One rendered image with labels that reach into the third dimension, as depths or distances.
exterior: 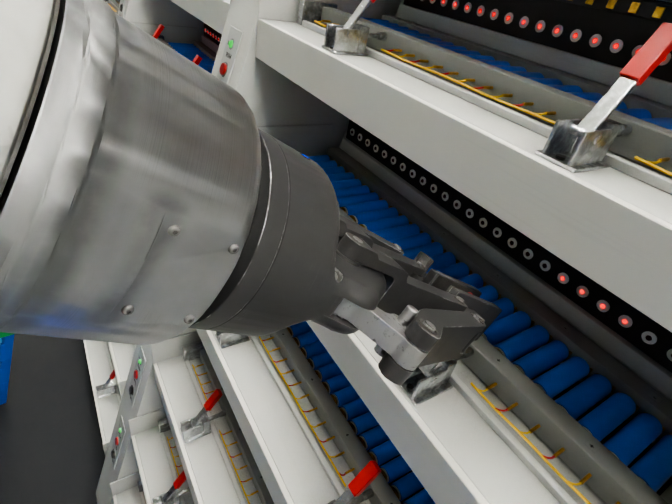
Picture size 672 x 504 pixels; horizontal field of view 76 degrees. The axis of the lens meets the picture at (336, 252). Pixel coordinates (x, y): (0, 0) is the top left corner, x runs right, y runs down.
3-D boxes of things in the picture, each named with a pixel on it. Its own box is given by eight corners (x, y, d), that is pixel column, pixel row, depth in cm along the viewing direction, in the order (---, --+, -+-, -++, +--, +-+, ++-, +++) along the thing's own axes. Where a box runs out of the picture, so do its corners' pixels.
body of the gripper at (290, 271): (121, 237, 18) (280, 280, 25) (173, 387, 13) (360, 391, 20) (206, 83, 17) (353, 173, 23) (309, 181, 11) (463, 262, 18)
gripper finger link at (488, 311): (450, 284, 26) (459, 292, 26) (495, 303, 31) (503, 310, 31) (421, 321, 27) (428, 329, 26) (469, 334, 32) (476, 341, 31)
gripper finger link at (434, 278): (410, 310, 28) (403, 303, 28) (457, 323, 33) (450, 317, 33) (439, 274, 27) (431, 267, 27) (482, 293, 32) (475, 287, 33)
